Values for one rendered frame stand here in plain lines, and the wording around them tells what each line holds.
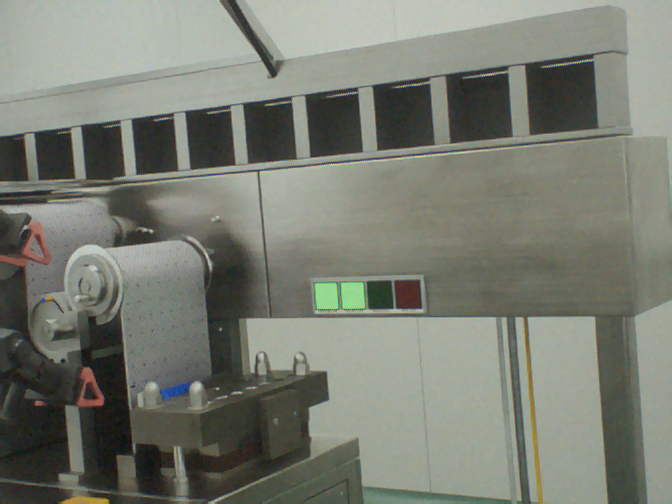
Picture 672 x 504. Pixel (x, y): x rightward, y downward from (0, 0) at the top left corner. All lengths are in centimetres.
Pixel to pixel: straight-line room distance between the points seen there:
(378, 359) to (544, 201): 299
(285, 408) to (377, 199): 43
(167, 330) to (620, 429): 86
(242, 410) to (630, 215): 75
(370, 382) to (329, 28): 157
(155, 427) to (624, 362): 85
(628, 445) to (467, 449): 266
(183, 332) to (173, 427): 28
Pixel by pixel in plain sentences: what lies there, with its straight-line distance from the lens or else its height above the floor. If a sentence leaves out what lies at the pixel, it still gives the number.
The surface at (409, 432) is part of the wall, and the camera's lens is 483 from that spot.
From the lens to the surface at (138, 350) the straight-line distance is 205.
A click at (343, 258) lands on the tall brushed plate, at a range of 210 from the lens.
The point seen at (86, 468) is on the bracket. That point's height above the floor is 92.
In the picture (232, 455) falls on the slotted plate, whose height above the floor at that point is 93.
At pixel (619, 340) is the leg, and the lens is 206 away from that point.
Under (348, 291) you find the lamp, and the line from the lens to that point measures 209.
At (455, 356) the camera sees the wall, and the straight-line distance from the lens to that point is 465.
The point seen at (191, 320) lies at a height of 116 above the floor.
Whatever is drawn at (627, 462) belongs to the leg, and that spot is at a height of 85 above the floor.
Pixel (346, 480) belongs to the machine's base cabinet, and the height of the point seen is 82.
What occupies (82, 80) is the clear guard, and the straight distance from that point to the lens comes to 254.
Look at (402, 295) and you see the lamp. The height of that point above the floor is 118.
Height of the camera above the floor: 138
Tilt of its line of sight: 3 degrees down
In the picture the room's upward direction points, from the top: 5 degrees counter-clockwise
